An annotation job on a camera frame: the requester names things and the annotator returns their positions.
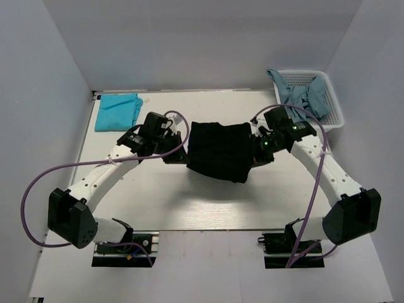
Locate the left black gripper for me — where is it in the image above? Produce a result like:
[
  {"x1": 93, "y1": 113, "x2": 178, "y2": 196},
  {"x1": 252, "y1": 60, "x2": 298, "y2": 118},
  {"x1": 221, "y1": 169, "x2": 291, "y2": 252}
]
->
[{"x1": 153, "y1": 131, "x2": 191, "y2": 164}]

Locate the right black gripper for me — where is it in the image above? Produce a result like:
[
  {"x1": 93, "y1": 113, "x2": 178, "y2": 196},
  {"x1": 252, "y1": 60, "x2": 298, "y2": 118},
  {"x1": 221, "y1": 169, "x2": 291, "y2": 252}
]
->
[{"x1": 245, "y1": 133, "x2": 285, "y2": 169}]

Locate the black t-shirt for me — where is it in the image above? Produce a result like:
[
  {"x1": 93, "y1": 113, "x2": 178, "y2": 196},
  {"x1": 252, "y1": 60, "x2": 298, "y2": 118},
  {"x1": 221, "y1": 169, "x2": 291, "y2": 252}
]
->
[{"x1": 187, "y1": 121, "x2": 253, "y2": 183}]

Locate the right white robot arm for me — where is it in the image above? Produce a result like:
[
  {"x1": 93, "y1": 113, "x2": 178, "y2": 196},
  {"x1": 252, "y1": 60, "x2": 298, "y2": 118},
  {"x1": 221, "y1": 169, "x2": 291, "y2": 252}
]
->
[{"x1": 247, "y1": 122, "x2": 381, "y2": 252}]

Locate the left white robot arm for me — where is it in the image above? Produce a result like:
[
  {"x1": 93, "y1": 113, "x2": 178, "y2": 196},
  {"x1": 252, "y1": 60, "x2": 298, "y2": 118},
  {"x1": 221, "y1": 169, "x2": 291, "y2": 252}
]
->
[{"x1": 48, "y1": 131, "x2": 186, "y2": 252}]

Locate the folded turquoise t-shirt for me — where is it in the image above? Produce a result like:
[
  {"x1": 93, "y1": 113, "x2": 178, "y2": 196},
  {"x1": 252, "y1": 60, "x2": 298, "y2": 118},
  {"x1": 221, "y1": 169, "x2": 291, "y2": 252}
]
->
[{"x1": 94, "y1": 93, "x2": 143, "y2": 132}]

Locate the crumpled grey-blue t-shirt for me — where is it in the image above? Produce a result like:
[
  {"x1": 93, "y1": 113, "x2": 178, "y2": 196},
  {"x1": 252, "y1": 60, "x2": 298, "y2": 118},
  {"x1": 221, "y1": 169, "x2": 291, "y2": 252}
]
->
[{"x1": 266, "y1": 69, "x2": 331, "y2": 121}]

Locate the white plastic basket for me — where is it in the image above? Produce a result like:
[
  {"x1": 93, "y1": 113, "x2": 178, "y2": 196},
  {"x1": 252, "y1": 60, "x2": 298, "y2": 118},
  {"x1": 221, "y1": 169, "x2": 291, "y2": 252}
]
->
[{"x1": 278, "y1": 69, "x2": 345, "y2": 132}]

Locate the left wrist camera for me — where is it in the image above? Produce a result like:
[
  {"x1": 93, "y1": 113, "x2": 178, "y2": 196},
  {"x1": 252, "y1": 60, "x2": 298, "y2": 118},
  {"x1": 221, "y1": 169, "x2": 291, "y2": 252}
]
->
[{"x1": 117, "y1": 112, "x2": 177, "y2": 157}]

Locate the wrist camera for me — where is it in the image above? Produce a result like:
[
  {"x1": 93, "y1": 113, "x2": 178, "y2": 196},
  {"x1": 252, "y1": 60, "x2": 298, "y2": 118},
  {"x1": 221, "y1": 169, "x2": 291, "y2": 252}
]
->
[
  {"x1": 250, "y1": 107, "x2": 317, "y2": 141},
  {"x1": 117, "y1": 112, "x2": 177, "y2": 157}
]

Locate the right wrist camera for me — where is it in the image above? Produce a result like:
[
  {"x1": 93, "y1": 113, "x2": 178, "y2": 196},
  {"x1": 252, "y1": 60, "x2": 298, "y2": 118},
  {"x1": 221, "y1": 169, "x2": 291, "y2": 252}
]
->
[{"x1": 250, "y1": 107, "x2": 317, "y2": 141}]

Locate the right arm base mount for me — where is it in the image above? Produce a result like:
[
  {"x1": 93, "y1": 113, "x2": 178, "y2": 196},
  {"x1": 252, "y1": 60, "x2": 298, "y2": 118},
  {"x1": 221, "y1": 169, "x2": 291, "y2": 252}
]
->
[{"x1": 257, "y1": 232, "x2": 324, "y2": 269}]

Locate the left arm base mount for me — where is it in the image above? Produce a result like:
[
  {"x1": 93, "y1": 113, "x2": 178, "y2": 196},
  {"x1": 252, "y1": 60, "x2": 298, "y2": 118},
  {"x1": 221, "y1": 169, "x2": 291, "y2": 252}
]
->
[{"x1": 92, "y1": 232, "x2": 159, "y2": 268}]

